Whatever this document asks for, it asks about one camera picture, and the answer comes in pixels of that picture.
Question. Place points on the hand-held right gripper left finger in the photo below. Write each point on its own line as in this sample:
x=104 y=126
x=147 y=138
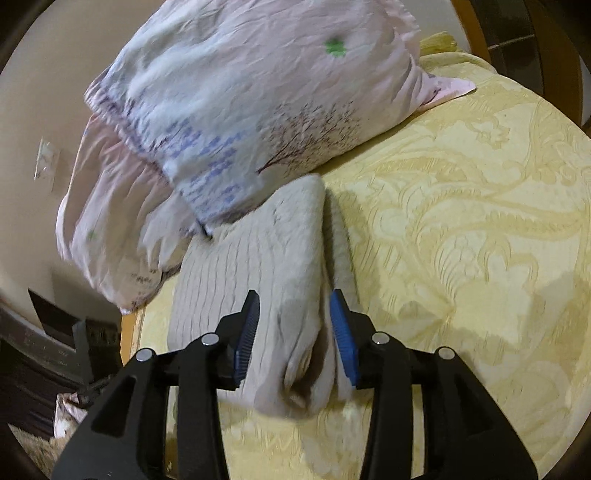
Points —
x=244 y=344

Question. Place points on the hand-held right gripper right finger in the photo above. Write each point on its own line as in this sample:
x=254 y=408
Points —
x=344 y=339

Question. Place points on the yellow patterned bedspread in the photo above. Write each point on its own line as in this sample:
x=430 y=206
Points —
x=461 y=240

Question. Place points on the dark furniture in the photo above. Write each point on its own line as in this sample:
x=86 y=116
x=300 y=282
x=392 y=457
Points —
x=51 y=341

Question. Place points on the shaggy beige rug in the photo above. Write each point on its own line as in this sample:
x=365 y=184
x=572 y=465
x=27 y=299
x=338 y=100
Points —
x=34 y=445

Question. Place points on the tree print pillow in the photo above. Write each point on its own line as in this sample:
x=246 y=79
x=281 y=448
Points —
x=258 y=101

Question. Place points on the wooden headboard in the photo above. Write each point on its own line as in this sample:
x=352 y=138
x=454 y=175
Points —
x=526 y=50

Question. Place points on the white wall socket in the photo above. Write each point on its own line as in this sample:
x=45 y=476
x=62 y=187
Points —
x=47 y=161

